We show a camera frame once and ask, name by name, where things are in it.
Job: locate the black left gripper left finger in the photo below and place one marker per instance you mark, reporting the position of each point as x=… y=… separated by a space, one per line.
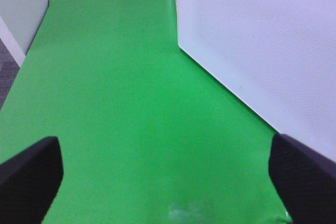
x=30 y=181

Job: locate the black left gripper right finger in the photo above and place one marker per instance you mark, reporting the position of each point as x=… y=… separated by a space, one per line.
x=303 y=179

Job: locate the white microwave door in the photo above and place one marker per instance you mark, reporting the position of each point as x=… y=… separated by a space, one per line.
x=277 y=56

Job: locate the green table cloth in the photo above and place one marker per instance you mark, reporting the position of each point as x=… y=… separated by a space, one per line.
x=147 y=134

